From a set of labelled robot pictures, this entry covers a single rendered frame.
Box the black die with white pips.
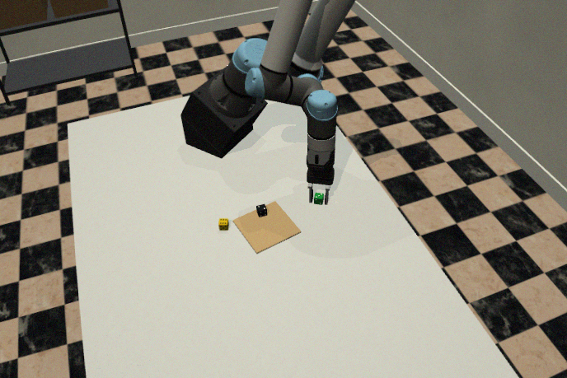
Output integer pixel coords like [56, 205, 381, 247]
[256, 204, 267, 217]

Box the tan square mat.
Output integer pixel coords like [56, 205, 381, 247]
[232, 201, 301, 254]

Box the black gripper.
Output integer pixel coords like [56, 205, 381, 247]
[307, 134, 335, 205]

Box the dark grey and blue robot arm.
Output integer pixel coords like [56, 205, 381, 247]
[208, 0, 356, 140]

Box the yellow die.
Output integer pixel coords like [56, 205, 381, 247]
[218, 218, 229, 231]

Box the green die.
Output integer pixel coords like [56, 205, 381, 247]
[314, 193, 324, 205]

